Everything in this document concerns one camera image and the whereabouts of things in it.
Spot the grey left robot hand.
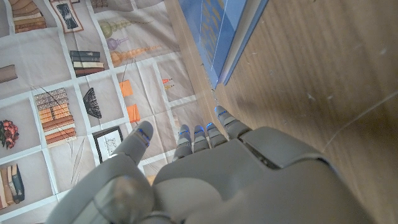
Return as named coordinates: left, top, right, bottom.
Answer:
left=43, top=105, right=376, bottom=224

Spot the blue puzzle board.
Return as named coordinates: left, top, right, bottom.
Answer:
left=177, top=0, right=270, bottom=90

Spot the printed bookshelf backdrop cloth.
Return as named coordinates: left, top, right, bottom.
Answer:
left=0, top=0, right=218, bottom=224

